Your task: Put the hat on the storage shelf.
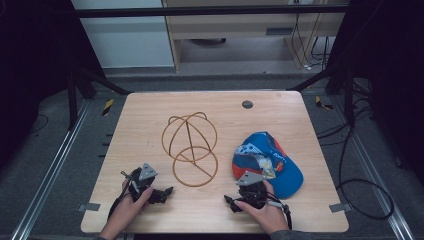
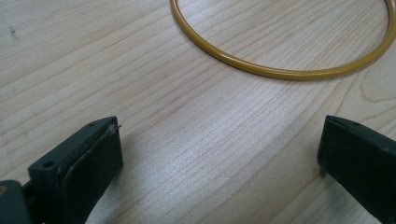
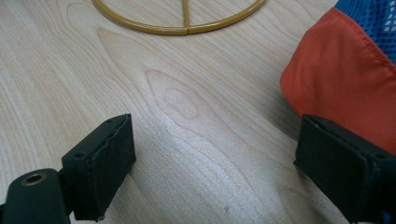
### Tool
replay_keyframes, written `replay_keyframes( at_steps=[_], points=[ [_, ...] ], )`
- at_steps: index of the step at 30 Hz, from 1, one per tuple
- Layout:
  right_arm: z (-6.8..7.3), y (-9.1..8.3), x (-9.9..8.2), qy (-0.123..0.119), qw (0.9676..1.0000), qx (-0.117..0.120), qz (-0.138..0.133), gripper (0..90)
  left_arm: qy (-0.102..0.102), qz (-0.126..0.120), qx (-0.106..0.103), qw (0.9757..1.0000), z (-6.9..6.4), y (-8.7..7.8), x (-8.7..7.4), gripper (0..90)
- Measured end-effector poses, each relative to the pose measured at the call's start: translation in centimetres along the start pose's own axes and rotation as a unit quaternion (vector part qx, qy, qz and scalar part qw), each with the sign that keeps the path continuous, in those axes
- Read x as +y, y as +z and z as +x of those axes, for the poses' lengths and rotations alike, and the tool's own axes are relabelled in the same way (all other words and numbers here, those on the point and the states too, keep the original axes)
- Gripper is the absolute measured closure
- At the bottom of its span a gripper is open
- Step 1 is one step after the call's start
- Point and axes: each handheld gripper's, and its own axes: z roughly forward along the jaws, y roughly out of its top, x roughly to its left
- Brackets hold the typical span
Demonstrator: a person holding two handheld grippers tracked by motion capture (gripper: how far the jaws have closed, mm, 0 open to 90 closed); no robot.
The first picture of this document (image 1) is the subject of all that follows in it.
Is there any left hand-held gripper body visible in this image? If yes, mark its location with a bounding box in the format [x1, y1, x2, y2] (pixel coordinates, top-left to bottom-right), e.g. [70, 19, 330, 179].
[127, 162, 159, 204]

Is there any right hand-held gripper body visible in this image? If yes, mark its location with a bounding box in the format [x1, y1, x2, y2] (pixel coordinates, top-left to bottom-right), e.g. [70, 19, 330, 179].
[235, 170, 270, 210]

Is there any blue and red baseball cap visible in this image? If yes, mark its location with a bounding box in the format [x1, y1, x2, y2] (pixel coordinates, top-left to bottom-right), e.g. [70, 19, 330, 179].
[231, 130, 305, 200]

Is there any brown wire hat stand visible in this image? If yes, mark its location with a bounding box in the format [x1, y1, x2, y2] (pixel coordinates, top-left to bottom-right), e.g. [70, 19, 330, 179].
[161, 111, 220, 188]

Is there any person's right hand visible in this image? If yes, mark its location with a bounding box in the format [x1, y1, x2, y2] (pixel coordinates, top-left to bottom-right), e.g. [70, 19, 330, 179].
[233, 179, 290, 235]

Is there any person's left hand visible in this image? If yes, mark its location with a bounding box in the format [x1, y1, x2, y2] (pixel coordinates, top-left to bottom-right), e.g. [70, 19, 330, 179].
[105, 186, 154, 236]

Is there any yellow and black striped tape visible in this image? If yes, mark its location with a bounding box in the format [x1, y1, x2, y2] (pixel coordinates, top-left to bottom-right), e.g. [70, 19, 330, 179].
[315, 95, 334, 111]
[101, 98, 115, 117]

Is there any black metal stand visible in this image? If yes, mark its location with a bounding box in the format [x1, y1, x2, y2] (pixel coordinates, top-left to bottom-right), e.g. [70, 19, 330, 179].
[286, 63, 356, 128]
[65, 63, 133, 132]

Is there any white cabinet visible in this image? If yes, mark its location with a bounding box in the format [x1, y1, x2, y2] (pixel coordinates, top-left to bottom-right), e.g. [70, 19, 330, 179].
[70, 0, 176, 70]

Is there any light wooden desk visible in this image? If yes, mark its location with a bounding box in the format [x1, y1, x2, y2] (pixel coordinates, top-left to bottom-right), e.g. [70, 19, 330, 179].
[161, 0, 351, 74]

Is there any left hand-held gripper cable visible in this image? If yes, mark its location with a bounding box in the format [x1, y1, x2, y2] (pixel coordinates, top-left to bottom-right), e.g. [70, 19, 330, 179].
[107, 170, 138, 221]

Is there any hand-held gripper cable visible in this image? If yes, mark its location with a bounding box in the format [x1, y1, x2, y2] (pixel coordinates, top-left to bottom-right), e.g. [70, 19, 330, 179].
[107, 170, 138, 221]
[265, 190, 294, 231]

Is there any right hand-held gripper cable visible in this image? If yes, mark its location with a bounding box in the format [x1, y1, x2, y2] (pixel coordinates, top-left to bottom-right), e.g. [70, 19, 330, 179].
[265, 190, 294, 231]

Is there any grey metal table bracket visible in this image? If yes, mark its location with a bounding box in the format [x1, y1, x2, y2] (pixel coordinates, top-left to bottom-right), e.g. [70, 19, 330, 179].
[77, 202, 102, 213]
[328, 202, 353, 214]

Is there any aluminium floor rail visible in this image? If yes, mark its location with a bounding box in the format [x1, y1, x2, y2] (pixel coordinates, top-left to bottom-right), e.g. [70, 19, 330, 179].
[328, 96, 416, 240]
[9, 99, 93, 240]

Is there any black floor cable loop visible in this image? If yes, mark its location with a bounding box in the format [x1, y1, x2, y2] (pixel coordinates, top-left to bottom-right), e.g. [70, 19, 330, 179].
[316, 109, 396, 222]

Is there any bundle of hanging black cables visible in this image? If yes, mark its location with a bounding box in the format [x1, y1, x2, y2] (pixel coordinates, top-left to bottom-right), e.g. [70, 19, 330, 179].
[290, 0, 332, 72]

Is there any black horizontal frame bar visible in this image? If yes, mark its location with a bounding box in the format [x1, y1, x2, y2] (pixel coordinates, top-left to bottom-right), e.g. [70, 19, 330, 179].
[73, 4, 350, 19]

